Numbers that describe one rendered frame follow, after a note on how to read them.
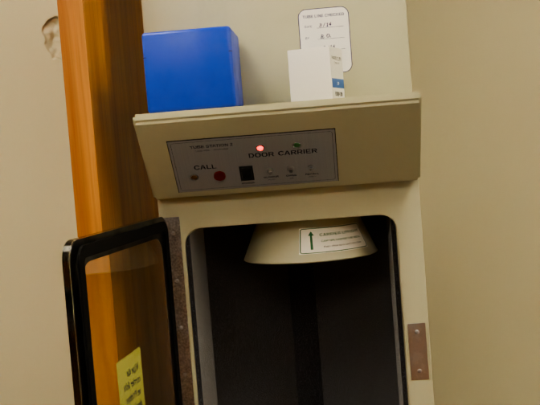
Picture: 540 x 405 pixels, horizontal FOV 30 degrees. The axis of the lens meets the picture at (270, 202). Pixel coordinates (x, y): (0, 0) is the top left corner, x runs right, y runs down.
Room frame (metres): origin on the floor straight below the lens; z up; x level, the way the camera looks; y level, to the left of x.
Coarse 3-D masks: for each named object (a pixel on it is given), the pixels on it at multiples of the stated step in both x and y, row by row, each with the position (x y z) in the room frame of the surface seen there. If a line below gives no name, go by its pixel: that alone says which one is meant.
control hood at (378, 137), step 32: (384, 96) 1.11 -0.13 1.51; (416, 96) 1.10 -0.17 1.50; (160, 128) 1.13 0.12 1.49; (192, 128) 1.13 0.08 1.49; (224, 128) 1.13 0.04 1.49; (256, 128) 1.13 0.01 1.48; (288, 128) 1.13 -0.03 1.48; (320, 128) 1.13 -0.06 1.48; (352, 128) 1.13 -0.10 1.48; (384, 128) 1.13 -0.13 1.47; (416, 128) 1.13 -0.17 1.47; (160, 160) 1.17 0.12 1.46; (352, 160) 1.17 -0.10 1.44; (384, 160) 1.17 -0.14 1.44; (416, 160) 1.17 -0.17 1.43; (160, 192) 1.20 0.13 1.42; (192, 192) 1.21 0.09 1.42; (224, 192) 1.21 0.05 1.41
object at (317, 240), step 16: (256, 224) 1.32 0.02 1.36; (272, 224) 1.28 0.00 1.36; (288, 224) 1.26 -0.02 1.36; (304, 224) 1.26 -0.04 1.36; (320, 224) 1.26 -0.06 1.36; (336, 224) 1.26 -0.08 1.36; (352, 224) 1.28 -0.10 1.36; (256, 240) 1.29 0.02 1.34; (272, 240) 1.27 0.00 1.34; (288, 240) 1.26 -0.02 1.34; (304, 240) 1.25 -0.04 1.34; (320, 240) 1.25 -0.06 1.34; (336, 240) 1.25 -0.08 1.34; (352, 240) 1.27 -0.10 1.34; (368, 240) 1.29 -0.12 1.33; (256, 256) 1.28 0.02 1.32; (272, 256) 1.26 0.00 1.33; (288, 256) 1.25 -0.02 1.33; (304, 256) 1.24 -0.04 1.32; (320, 256) 1.24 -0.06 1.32; (336, 256) 1.24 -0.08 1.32; (352, 256) 1.25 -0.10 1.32
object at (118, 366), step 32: (128, 224) 1.10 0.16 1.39; (64, 256) 0.92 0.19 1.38; (128, 256) 1.08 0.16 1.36; (160, 256) 1.19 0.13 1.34; (64, 288) 0.92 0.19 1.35; (96, 288) 0.98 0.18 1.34; (128, 288) 1.07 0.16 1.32; (160, 288) 1.18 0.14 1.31; (96, 320) 0.97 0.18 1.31; (128, 320) 1.06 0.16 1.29; (160, 320) 1.17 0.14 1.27; (96, 352) 0.97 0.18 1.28; (128, 352) 1.05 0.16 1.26; (160, 352) 1.16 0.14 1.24; (96, 384) 0.96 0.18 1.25; (128, 384) 1.04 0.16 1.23; (160, 384) 1.15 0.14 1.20
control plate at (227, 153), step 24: (168, 144) 1.15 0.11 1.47; (192, 144) 1.15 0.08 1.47; (216, 144) 1.15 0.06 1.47; (240, 144) 1.15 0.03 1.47; (264, 144) 1.15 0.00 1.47; (288, 144) 1.15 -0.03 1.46; (312, 144) 1.15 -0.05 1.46; (336, 144) 1.15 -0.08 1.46; (192, 168) 1.17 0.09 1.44; (216, 168) 1.17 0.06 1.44; (264, 168) 1.18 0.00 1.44; (336, 168) 1.18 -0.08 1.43
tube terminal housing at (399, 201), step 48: (144, 0) 1.24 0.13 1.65; (192, 0) 1.23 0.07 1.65; (240, 0) 1.23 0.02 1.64; (288, 0) 1.23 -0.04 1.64; (336, 0) 1.22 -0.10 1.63; (384, 0) 1.22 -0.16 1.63; (240, 48) 1.23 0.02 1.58; (288, 48) 1.23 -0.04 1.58; (384, 48) 1.22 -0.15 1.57; (288, 96) 1.23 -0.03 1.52; (288, 192) 1.23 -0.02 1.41; (336, 192) 1.22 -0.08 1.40; (384, 192) 1.22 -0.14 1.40; (192, 336) 1.24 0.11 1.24; (432, 384) 1.22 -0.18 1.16
